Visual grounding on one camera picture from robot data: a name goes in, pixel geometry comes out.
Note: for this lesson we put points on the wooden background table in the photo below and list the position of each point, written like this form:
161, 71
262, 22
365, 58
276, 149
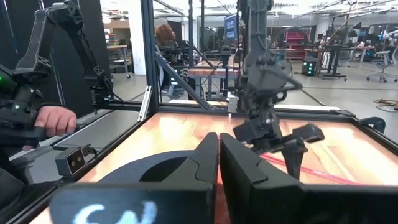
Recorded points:
211, 72

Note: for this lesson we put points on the black standing desk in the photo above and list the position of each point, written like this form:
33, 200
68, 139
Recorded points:
334, 59

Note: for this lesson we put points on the grey table-level camera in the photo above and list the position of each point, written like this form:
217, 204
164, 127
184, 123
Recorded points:
72, 161

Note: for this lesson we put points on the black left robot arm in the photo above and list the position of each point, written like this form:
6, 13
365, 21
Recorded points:
264, 62

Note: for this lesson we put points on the white office chair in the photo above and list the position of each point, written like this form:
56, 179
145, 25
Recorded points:
384, 63

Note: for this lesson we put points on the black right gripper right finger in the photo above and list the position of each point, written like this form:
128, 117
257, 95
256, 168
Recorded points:
280, 202

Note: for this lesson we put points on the silver bracket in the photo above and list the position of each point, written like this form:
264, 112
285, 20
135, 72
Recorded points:
145, 104

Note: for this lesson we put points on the black aluminium table frame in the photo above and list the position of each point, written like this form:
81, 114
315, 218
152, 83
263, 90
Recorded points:
149, 62

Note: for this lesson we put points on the person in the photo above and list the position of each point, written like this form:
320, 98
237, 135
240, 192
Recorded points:
165, 35

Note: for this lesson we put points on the dark blue round woven placemat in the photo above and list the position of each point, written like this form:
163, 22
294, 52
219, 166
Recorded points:
124, 174

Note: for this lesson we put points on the black box with green lights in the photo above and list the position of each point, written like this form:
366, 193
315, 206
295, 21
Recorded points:
308, 68

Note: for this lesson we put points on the red cabinet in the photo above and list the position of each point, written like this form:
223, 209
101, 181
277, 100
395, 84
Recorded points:
295, 43

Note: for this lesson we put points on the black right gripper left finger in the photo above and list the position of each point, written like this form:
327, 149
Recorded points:
155, 202

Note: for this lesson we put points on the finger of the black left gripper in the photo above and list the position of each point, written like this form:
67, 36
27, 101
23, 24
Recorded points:
293, 165

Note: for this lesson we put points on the person's hand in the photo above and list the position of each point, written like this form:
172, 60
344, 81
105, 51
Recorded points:
57, 119

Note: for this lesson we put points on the computer monitor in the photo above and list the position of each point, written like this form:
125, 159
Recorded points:
231, 26

